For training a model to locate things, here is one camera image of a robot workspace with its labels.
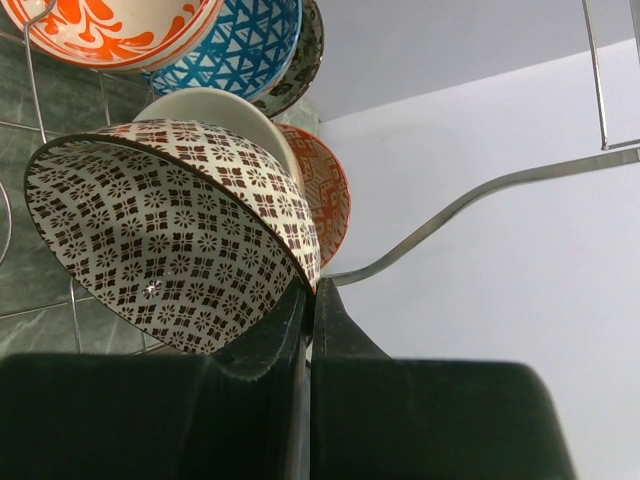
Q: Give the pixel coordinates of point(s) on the steel two-tier dish rack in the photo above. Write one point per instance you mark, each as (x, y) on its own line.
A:
(421, 101)

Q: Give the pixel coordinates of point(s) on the plain white grey bowl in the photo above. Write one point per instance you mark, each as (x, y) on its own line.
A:
(227, 110)

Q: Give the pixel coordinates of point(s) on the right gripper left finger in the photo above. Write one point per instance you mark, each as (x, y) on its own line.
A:
(230, 415)

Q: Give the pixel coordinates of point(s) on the brown floral pattern bowl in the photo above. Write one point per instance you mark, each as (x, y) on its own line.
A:
(189, 232)

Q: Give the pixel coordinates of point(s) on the orange floral pattern bowl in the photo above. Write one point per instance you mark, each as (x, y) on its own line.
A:
(127, 36)

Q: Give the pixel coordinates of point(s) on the red geometric pattern bowl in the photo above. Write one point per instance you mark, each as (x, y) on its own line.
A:
(326, 188)

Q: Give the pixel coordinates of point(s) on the blue triangle pattern bowl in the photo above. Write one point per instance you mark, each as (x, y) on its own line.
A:
(246, 53)

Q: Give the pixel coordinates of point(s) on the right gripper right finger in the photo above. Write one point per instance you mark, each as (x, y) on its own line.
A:
(376, 417)

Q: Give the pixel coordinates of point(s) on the black white leaf bowl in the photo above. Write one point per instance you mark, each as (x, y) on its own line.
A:
(303, 67)

